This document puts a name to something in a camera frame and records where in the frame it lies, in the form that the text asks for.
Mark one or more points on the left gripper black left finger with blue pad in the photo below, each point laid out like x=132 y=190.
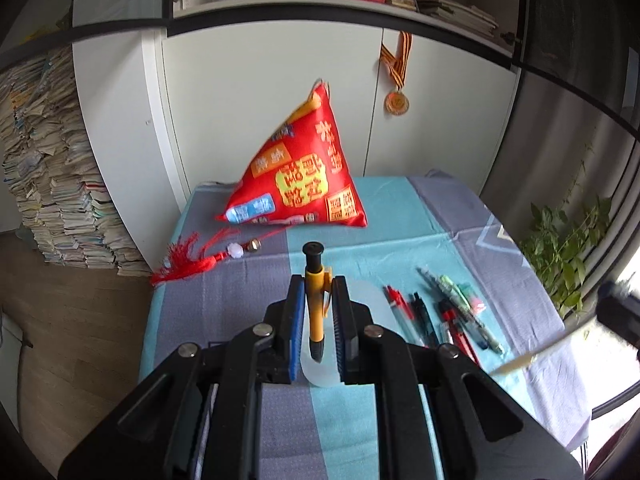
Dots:
x=197 y=415

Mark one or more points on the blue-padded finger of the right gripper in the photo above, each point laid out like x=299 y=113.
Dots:
x=618 y=309

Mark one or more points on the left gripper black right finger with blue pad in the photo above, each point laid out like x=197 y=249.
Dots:
x=438 y=414

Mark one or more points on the clear pen white grip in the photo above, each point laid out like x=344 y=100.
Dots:
x=527 y=359

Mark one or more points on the red utility knife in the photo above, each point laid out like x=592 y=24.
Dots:
x=458 y=336

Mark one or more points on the red gel pen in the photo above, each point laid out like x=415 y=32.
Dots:
x=403 y=315

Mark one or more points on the clear blue pen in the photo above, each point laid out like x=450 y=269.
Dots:
x=464 y=312

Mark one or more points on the translucent white plastic cup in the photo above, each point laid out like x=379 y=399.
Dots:
x=349 y=354

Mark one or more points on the orange and black pen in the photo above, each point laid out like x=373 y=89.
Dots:
x=318 y=281

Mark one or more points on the mint green gel pen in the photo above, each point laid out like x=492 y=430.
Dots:
x=494 y=344

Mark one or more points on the green highlighter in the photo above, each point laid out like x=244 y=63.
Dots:
x=463 y=294

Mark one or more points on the green potted plant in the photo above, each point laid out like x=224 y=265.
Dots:
x=556 y=243

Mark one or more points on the pink eraser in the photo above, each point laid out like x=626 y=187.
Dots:
x=477 y=305

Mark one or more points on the red tassel with bell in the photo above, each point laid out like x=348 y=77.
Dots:
x=184 y=261

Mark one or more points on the grey curtain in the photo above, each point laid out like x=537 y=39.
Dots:
x=578 y=83

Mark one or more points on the stack of books on floor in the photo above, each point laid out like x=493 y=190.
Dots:
x=50 y=169

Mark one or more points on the red triangular lucky pillow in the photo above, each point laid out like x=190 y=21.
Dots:
x=300 y=174

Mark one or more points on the gold medal striped ribbon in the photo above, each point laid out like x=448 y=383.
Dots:
x=396 y=103

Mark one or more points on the white cabinet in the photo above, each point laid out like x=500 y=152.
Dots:
x=170 y=103

